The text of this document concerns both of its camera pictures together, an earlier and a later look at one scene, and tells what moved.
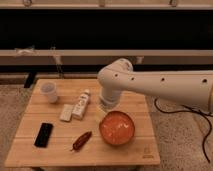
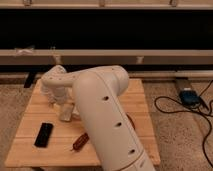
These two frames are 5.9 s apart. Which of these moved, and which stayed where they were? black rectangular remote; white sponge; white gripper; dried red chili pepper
Moved: white gripper
Stayed: black rectangular remote; white sponge; dried red chili pepper
